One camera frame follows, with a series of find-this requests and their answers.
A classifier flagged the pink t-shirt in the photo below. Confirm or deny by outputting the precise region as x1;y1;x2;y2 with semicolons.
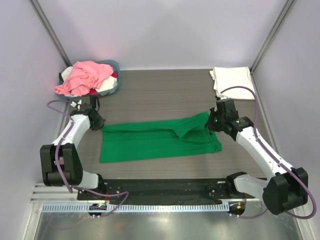
54;60;114;97

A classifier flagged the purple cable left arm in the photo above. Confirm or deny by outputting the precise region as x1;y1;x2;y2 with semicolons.
46;99;130;219

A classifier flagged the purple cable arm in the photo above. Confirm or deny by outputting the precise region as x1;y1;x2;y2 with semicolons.
214;85;317;220
46;99;130;219

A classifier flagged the cream t-shirt in basket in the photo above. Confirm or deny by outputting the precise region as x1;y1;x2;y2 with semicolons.
59;66;73;82

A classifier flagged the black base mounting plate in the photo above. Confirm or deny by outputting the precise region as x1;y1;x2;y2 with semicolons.
76;177;256;201

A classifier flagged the teal plastic laundry basket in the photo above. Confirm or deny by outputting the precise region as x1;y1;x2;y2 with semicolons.
58;58;123;102

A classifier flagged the folded white t-shirt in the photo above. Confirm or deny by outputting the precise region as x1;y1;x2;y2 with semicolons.
209;66;255;100

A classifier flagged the green t-shirt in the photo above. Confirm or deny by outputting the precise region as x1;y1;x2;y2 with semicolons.
99;112;222;163

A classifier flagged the aluminium frame rail left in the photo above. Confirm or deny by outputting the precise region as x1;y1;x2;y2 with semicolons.
29;0;72;67

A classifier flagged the white t-shirt in basket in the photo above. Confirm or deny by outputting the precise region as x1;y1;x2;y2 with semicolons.
95;76;118;93

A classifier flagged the red t-shirt in basket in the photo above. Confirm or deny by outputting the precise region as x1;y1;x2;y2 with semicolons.
88;72;118;95

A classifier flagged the aluminium front crossbar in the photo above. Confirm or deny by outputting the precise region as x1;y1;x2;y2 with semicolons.
31;178;264;206

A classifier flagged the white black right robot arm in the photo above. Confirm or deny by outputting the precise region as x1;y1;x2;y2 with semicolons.
205;98;309;215

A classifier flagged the aluminium frame post right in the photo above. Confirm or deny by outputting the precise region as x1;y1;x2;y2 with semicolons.
250;0;297;74

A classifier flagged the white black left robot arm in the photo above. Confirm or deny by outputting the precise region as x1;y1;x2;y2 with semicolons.
39;95;106;194

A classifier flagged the slotted white cable duct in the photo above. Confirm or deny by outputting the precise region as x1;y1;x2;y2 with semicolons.
42;202;230;213

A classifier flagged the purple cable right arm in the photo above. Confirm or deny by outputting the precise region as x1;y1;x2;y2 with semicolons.
214;85;317;220

